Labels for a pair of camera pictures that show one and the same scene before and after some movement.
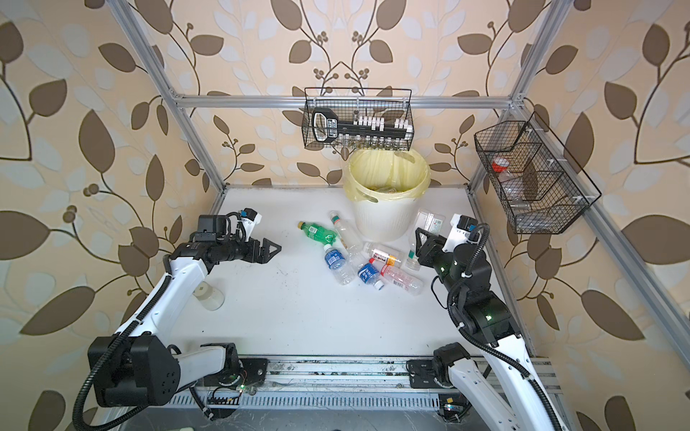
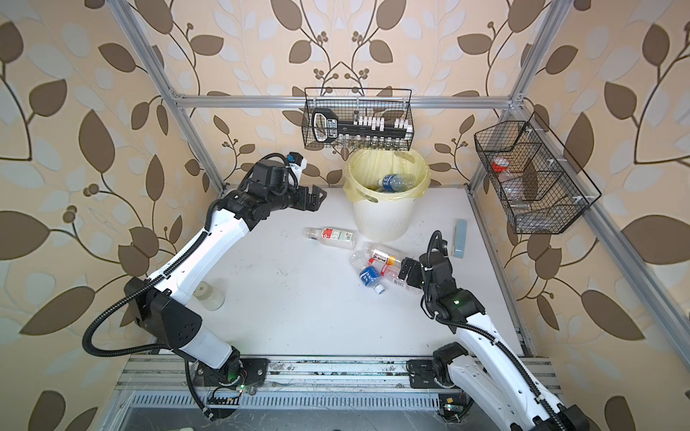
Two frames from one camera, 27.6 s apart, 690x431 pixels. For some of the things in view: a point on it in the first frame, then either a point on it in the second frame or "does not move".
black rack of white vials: (365, 129) does not move
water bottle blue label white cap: (337, 263) to (398, 182)
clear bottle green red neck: (349, 239) to (332, 236)
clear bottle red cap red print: (398, 278) does not move
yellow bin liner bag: (378, 175) does not move
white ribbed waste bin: (385, 221) does not move
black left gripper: (262, 257) to (314, 201)
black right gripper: (432, 249) to (412, 277)
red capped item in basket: (499, 164) does not move
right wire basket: (544, 189) does not move
